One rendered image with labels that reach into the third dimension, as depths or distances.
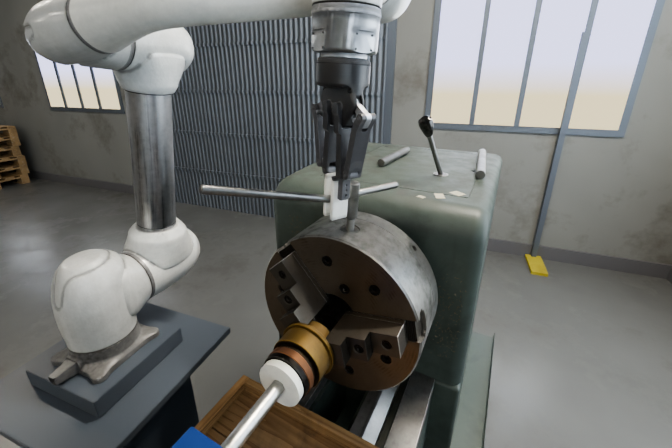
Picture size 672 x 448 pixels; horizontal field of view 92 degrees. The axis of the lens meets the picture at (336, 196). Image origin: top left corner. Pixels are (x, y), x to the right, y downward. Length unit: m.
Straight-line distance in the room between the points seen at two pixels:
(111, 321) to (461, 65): 2.72
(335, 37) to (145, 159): 0.64
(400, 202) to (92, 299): 0.74
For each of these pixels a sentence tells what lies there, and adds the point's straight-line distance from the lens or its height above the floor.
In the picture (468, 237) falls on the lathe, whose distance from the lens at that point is 0.63.
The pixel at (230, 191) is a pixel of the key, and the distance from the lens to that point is 0.42.
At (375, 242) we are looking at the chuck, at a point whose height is 1.23.
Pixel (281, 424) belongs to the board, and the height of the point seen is 0.88.
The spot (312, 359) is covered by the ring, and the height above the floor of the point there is 1.11.
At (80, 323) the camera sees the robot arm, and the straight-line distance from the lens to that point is 1.00.
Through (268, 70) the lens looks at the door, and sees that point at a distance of 3.42.
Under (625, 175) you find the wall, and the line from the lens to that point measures 3.28.
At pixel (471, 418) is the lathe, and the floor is 0.54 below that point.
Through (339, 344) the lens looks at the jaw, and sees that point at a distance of 0.52.
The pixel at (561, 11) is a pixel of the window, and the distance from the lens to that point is 3.04.
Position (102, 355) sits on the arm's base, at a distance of 1.05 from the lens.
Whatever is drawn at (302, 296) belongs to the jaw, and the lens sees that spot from 0.56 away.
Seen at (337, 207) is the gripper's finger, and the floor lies 1.29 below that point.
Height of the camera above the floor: 1.48
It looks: 20 degrees down
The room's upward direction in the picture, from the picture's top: straight up
